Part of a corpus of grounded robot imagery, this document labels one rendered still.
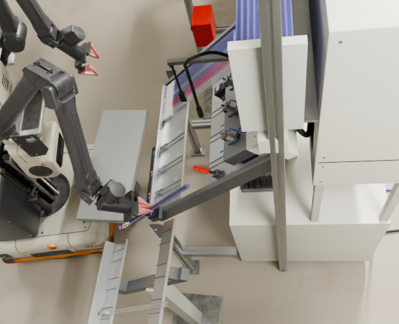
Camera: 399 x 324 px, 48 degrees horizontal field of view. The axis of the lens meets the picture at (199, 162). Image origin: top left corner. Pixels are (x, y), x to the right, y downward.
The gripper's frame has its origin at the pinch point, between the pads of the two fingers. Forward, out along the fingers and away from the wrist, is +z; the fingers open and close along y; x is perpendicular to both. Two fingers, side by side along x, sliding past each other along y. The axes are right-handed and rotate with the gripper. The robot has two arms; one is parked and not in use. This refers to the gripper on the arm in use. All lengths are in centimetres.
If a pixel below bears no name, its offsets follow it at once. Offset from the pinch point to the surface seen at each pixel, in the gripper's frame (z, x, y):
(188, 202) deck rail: 14.3, -3.5, 3.3
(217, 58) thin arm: -3, -50, 33
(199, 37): 37, 10, 101
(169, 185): 14.1, 9.0, 14.8
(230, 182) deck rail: 15.5, -27.8, 2.6
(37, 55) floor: -9, 159, 174
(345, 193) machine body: 77, -28, 8
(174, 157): 16.1, 7.7, 27.5
